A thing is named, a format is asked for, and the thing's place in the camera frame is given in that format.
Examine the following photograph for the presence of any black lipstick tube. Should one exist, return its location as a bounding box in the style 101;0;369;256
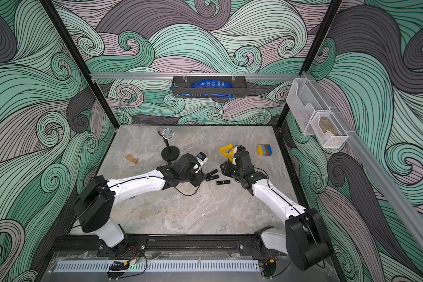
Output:
216;180;231;185
206;175;219;182
206;169;218;178

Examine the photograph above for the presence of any black wall tray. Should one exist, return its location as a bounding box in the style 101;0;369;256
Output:
170;75;247;98

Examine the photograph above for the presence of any aluminium rail back wall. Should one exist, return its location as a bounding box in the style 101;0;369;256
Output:
90;72;300;81

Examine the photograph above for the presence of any black lipstick tube upper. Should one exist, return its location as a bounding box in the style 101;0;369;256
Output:
206;169;218;178

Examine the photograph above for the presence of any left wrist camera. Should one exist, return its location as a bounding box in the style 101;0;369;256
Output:
195;152;208;173

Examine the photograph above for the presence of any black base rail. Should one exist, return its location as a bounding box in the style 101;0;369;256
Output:
52;232;339;262

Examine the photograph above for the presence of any black lipstick tube middle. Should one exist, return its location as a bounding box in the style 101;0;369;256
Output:
206;175;219;182

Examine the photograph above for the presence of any blue item in tray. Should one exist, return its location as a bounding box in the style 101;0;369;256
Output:
191;79;233;89

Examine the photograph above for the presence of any clear wall bin large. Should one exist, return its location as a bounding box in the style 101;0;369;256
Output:
286;78;330;135

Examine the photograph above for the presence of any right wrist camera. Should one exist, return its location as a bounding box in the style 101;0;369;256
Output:
227;145;246;165

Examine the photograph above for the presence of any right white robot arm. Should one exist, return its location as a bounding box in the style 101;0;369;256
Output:
220;145;331;270

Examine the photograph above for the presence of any aluminium rail right wall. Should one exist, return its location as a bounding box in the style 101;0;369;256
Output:
301;72;423;251

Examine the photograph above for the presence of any white slotted cable duct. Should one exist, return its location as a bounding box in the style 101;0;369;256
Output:
53;260;260;273

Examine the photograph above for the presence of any multicolour block stack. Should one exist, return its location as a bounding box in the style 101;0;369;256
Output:
257;144;272;156

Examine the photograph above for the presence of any black lipstick tube lower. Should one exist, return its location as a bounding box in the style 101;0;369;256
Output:
216;180;231;185

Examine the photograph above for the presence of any aluminium rail wall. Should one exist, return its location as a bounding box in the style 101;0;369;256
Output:
301;72;423;251
90;72;300;81

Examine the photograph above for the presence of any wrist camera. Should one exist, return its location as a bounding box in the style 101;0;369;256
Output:
195;152;208;173
227;145;246;165

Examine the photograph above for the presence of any clear wall bin small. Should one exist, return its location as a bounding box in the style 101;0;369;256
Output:
310;112;349;149

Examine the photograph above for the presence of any yellow triangle toy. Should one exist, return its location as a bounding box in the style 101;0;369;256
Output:
219;144;234;162

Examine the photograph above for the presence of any brown wooden block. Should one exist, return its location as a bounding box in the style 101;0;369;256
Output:
125;154;139;164

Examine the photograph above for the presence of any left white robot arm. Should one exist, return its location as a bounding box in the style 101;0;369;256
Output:
74;152;208;248

